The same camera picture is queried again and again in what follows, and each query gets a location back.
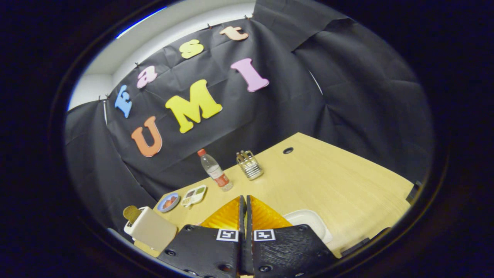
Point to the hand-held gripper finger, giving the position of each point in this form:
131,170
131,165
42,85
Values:
242,216
249,216

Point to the brown bread slice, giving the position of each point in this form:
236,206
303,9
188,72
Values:
131,213

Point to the clear red-capped water bottle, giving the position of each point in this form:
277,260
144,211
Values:
216,173

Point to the white divided seed dish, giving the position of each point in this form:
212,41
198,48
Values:
194,196

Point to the small white square plate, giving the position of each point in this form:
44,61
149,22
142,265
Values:
308,220

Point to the metal utensil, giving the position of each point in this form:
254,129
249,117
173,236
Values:
243,155

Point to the brown meat slice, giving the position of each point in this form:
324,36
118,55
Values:
166,204

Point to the blue plate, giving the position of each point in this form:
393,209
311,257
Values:
160,207

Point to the white toaster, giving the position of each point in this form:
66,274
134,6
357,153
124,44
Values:
154,231

